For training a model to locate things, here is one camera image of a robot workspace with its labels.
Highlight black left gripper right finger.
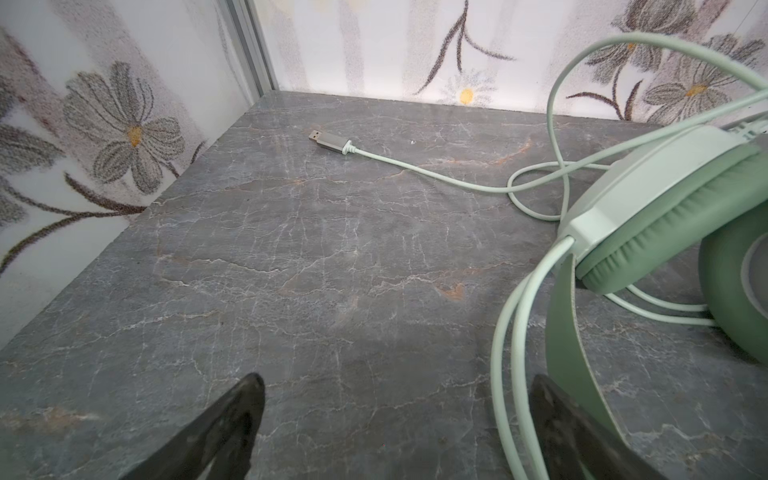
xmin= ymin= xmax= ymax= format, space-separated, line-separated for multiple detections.
xmin=529 ymin=374 xmax=663 ymax=480

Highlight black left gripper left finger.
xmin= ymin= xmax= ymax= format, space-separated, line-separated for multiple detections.
xmin=123 ymin=372 xmax=266 ymax=479

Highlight mint green wired headphones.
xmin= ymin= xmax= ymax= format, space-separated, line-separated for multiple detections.
xmin=308 ymin=32 xmax=768 ymax=480

